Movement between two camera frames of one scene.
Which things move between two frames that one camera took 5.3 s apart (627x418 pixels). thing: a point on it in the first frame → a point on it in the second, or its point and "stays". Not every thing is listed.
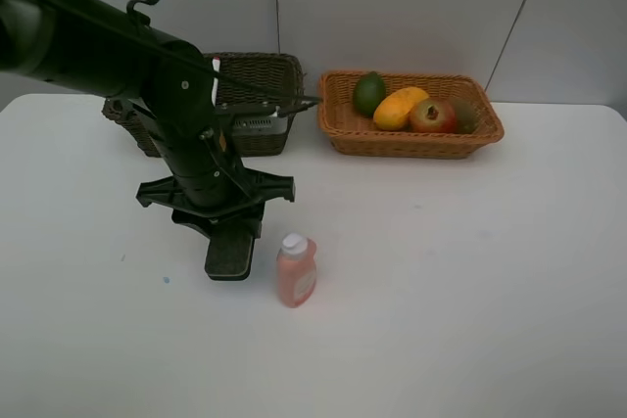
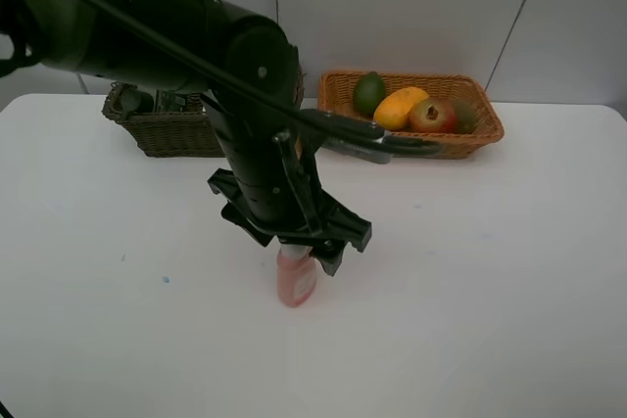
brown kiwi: (466, 116) stays
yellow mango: (393, 112) stays
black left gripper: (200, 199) → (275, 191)
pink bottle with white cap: (296, 266) stays
